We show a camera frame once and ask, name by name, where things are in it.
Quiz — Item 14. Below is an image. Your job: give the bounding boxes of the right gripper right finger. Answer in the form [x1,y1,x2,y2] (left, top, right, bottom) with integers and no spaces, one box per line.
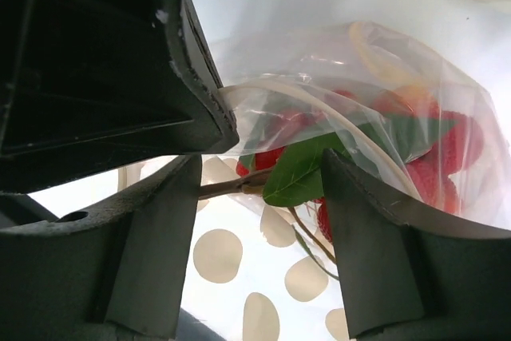
[321,149,510,340]

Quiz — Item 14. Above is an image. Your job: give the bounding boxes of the polka dot strawberry bag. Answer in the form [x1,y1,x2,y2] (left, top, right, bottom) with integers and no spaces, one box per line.
[176,22,510,340]

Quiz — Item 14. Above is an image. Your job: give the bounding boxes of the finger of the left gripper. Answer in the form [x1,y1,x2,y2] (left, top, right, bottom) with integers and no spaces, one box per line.
[1,0,239,193]

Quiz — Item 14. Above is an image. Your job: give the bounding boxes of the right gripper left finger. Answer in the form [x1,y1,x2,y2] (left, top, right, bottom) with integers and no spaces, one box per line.
[1,155,202,340]

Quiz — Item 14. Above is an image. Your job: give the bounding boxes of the fake strawberry bunch with leaves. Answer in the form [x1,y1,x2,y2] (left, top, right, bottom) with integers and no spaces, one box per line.
[202,83,489,257]

